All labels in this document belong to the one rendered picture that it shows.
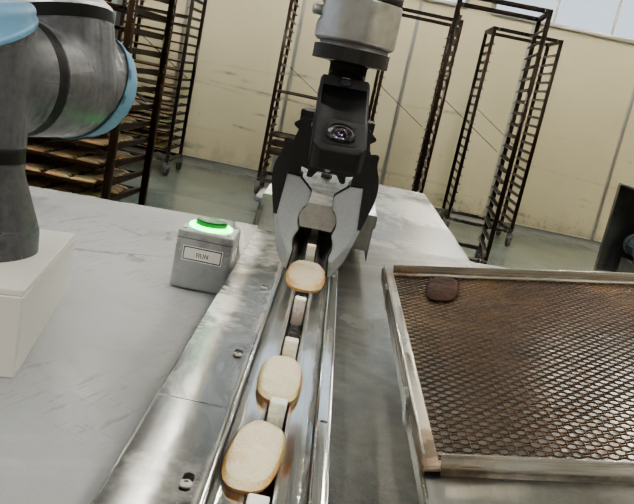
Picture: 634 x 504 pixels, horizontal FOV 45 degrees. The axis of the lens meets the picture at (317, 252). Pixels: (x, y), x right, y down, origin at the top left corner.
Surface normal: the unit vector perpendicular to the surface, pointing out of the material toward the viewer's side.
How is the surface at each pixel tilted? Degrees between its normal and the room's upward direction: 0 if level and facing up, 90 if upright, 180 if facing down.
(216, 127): 90
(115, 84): 81
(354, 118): 31
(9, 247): 86
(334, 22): 90
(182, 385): 0
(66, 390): 0
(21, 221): 69
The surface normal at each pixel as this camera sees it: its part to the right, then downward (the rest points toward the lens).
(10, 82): 0.90, 0.21
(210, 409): 0.20, -0.95
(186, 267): -0.04, 0.22
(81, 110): 0.79, 0.58
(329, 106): 0.16, -0.71
